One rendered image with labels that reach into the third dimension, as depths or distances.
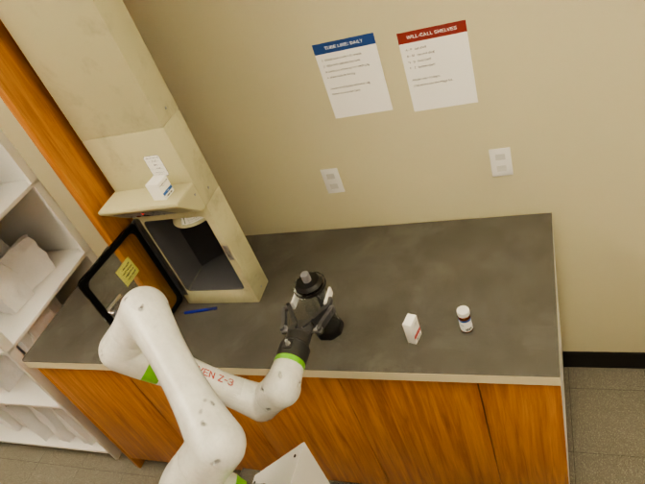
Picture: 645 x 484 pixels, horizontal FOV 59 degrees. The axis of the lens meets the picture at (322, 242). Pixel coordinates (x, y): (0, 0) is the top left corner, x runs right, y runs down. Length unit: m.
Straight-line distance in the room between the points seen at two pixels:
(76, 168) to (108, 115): 0.25
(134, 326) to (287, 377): 0.43
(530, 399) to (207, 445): 0.98
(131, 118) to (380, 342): 1.03
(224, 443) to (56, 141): 1.12
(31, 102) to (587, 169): 1.78
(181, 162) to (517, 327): 1.14
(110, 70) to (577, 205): 1.60
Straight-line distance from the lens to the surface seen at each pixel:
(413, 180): 2.15
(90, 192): 2.05
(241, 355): 2.02
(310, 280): 1.78
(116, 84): 1.77
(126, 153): 1.91
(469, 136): 2.03
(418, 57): 1.90
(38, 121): 1.96
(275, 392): 1.59
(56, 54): 1.84
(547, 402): 1.86
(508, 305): 1.87
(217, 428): 1.33
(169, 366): 1.42
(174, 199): 1.82
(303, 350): 1.66
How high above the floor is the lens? 2.34
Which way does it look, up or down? 37 degrees down
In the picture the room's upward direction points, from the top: 22 degrees counter-clockwise
